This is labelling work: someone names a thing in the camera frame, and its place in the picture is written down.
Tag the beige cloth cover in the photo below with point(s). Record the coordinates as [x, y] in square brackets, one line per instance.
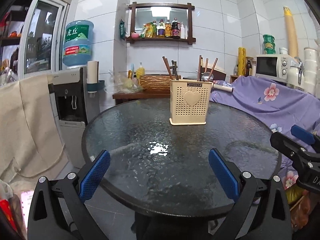
[30, 142]

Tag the dark glass bottle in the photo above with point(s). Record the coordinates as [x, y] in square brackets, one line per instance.
[248, 66]

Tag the wooden side counter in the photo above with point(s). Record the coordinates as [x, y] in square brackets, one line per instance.
[126, 97]

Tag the yellow soap bottle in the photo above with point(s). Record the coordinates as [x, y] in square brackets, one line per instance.
[140, 71]

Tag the wooden wall shelf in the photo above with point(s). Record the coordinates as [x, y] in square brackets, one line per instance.
[161, 22]

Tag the white microwave oven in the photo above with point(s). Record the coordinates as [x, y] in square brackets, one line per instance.
[274, 66]

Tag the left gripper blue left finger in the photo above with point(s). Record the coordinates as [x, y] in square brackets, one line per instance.
[91, 175]

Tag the metal spoon wooden handle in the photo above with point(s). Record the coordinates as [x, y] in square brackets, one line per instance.
[203, 63]

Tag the woven wooden basin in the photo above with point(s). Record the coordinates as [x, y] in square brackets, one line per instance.
[155, 83]

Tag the blue water jug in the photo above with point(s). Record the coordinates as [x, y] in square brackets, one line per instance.
[77, 47]

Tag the plastic bag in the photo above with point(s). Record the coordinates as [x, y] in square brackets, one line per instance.
[120, 83]

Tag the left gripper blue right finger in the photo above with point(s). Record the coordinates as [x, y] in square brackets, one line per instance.
[227, 174]

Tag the water dispenser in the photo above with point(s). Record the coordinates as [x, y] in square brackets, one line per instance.
[75, 109]

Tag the paper cup stack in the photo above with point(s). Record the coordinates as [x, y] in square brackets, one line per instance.
[92, 72]

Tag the yellow roll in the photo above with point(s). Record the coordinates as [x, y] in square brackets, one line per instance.
[241, 61]

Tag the green stacked containers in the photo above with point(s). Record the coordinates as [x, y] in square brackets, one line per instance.
[269, 44]

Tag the cream perforated utensil holder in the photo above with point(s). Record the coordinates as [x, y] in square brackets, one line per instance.
[189, 101]

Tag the purple floral cloth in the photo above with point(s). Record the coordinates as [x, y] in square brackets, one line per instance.
[277, 107]

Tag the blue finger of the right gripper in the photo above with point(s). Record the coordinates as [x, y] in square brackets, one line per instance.
[287, 147]
[303, 135]

